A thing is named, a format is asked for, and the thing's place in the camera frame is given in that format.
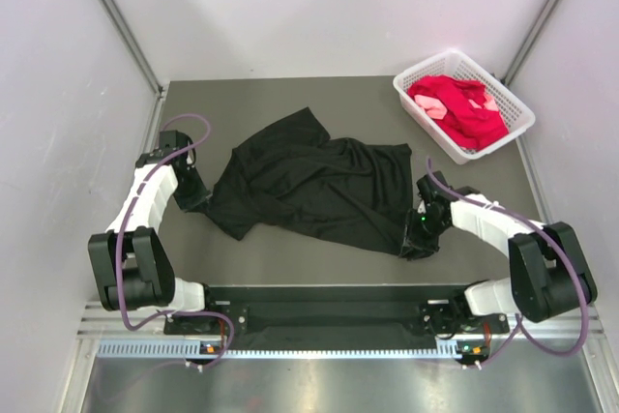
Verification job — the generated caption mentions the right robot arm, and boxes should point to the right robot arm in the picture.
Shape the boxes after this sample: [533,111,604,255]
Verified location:
[400,171,598,332]

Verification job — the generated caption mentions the slotted cable duct rail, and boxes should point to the slotted cable duct rail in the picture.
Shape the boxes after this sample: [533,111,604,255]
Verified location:
[97,339,487,361]

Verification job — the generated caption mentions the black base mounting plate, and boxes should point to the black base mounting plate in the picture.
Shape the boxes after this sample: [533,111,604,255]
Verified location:
[163,284,509,349]

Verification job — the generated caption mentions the left aluminium frame post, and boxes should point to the left aluminium frame post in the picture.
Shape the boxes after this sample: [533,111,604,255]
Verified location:
[99,0,163,97]

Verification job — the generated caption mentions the right aluminium frame post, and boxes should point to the right aluminium frame post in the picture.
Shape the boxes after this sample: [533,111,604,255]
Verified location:
[500,0,562,87]

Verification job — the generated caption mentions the white plastic basket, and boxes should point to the white plastic basket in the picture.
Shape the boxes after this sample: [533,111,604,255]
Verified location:
[393,50,536,164]

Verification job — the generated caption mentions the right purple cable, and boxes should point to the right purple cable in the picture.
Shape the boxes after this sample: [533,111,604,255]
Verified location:
[425,156,592,369]

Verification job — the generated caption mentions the red t shirt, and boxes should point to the red t shirt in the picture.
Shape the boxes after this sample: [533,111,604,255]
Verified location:
[406,75,509,151]

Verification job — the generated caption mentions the black t shirt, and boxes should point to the black t shirt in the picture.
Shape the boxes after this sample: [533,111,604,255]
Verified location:
[207,108,422,259]

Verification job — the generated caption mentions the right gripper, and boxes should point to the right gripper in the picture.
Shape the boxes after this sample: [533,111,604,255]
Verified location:
[398,207,451,260]

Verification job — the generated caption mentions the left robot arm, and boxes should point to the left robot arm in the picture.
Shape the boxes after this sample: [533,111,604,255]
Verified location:
[88,131,220,333]

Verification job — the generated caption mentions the pink t shirt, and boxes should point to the pink t shirt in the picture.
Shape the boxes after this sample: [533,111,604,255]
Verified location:
[413,95,448,120]

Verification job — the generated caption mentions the aluminium frame post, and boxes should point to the aluminium frame post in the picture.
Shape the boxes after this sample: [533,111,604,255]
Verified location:
[500,0,562,87]
[99,0,163,97]

